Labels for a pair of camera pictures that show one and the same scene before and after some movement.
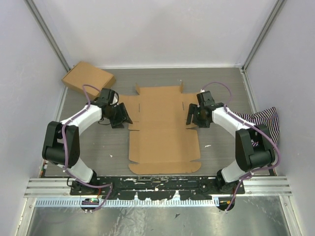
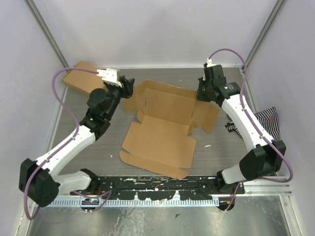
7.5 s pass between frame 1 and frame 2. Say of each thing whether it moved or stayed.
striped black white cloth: stayed
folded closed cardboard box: stayed
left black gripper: moved
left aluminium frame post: stayed
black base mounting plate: stayed
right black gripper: moved
